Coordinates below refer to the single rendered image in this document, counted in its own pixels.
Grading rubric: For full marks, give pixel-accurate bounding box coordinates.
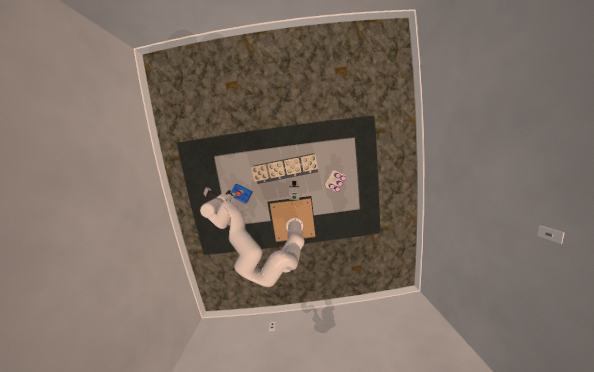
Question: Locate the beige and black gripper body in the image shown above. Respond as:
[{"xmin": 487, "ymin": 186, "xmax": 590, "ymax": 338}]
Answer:
[{"xmin": 217, "ymin": 192, "xmax": 232, "ymax": 201}]

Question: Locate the blue tube rack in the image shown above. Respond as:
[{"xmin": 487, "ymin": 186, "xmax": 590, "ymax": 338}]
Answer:
[{"xmin": 231, "ymin": 184, "xmax": 253, "ymax": 204}]

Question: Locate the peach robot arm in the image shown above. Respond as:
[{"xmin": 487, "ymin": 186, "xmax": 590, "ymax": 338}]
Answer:
[{"xmin": 200, "ymin": 187, "xmax": 304, "ymax": 287}]

